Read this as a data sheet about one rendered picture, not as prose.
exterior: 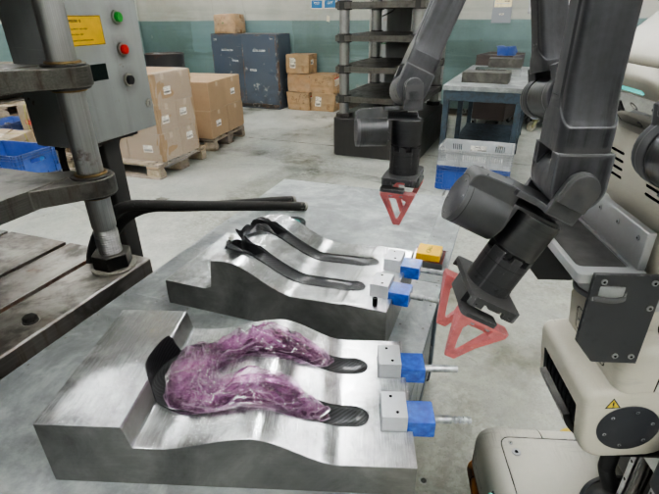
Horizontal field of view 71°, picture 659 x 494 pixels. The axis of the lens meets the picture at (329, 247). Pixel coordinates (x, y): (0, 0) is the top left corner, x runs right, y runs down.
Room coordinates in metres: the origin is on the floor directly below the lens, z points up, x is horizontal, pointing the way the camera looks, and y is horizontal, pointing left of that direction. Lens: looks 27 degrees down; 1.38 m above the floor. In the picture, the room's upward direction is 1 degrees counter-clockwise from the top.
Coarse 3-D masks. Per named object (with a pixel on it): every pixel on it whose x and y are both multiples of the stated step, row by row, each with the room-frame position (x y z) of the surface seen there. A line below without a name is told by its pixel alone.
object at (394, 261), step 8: (392, 256) 0.87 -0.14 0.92; (400, 256) 0.87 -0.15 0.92; (384, 264) 0.86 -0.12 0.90; (392, 264) 0.85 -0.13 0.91; (400, 264) 0.85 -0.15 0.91; (408, 264) 0.86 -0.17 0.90; (416, 264) 0.86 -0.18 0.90; (408, 272) 0.84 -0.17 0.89; (416, 272) 0.84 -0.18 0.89; (424, 272) 0.85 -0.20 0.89; (432, 272) 0.84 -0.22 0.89; (440, 272) 0.84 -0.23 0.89
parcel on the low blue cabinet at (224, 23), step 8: (216, 16) 8.10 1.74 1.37; (224, 16) 8.04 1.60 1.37; (232, 16) 7.98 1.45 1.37; (240, 16) 8.13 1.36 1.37; (216, 24) 8.10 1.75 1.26; (224, 24) 8.03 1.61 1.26; (232, 24) 7.98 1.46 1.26; (240, 24) 8.10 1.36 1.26; (216, 32) 8.12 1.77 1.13; (224, 32) 8.06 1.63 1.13; (232, 32) 7.99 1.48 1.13; (240, 32) 8.10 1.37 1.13
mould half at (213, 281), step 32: (288, 224) 1.02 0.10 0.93; (224, 256) 0.85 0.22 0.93; (288, 256) 0.90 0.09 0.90; (384, 256) 0.92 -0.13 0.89; (192, 288) 0.85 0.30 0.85; (224, 288) 0.82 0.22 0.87; (256, 288) 0.80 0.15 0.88; (288, 288) 0.79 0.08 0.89; (320, 288) 0.79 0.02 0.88; (256, 320) 0.80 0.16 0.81; (288, 320) 0.77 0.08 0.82; (320, 320) 0.75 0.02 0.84; (352, 320) 0.72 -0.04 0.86; (384, 320) 0.70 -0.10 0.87
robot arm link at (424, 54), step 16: (432, 0) 0.91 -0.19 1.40; (448, 0) 0.90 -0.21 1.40; (464, 0) 0.90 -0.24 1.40; (432, 16) 0.89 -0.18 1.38; (448, 16) 0.89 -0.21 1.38; (416, 32) 0.91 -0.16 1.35; (432, 32) 0.89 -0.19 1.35; (448, 32) 0.89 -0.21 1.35; (416, 48) 0.87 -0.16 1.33; (432, 48) 0.88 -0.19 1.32; (416, 64) 0.87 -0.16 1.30; (432, 64) 0.87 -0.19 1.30; (400, 80) 0.86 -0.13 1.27; (432, 80) 0.86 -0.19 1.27; (400, 96) 0.85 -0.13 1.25
